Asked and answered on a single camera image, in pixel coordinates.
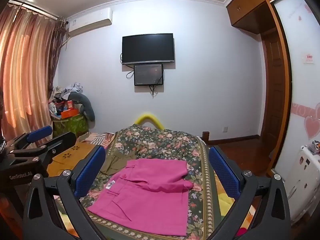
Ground yellow foam tube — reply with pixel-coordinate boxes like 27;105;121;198
132;113;165;130

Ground orange box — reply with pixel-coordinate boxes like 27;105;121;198
61;109;81;119

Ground olive green pants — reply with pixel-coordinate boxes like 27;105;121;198
99;152;138;178

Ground striped sheet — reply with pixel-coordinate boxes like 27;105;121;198
77;132;116;147

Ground floral bedspread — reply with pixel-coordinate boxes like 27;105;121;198
80;124;227;240

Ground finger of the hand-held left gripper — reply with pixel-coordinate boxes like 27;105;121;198
4;126;54;155
10;131;77;164

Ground pink striped curtain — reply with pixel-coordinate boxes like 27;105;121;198
0;1;69;140

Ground pile of grey clothes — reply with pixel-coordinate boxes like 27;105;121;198
54;82;83;100

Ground green storage bag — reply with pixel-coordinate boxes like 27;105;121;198
52;114;89;138

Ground small black wall monitor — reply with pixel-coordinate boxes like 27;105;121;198
134;64;164;86

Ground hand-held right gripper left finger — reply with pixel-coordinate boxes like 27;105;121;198
21;145;110;240

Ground white heart-print wardrobe door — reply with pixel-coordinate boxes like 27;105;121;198
274;0;320;175

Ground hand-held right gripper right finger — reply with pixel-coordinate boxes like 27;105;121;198
207;145;293;240

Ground white air conditioner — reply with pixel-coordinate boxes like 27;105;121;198
67;8;113;33

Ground pink pants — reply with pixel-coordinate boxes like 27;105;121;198
87;159;194;237

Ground black wall television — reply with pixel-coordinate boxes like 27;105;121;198
122;33;175;65

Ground colourful yellow blanket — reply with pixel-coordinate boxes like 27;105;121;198
54;170;253;240

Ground grey plush toy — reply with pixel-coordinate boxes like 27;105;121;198
67;92;96;122

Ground wooden overhead cabinet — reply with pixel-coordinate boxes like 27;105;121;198
226;0;300;34

